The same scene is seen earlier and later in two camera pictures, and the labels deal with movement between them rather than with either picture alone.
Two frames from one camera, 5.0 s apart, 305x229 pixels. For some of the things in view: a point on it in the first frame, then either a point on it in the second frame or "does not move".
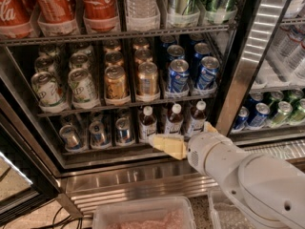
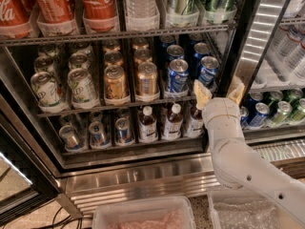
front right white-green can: [84, 93] does not move
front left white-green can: [48, 89] does not move
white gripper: [200, 151] to [221, 108]
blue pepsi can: [209, 67] does not move
